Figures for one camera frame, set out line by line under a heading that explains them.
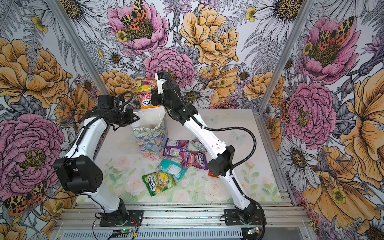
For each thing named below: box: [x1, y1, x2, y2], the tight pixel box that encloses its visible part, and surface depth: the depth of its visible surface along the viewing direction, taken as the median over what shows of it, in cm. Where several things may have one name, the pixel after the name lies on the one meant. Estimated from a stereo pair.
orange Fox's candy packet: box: [135, 78, 162, 110], surface depth 76 cm
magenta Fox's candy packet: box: [179, 150, 209, 171], surface depth 93 cm
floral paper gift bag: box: [131, 106, 168, 160], surface depth 85 cm
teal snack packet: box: [157, 158, 188, 181], surface depth 89 cm
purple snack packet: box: [163, 138, 189, 157], surface depth 99 cm
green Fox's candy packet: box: [141, 170, 176, 197], surface depth 85 cm
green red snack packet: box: [189, 137, 208, 155], surface depth 100 cm
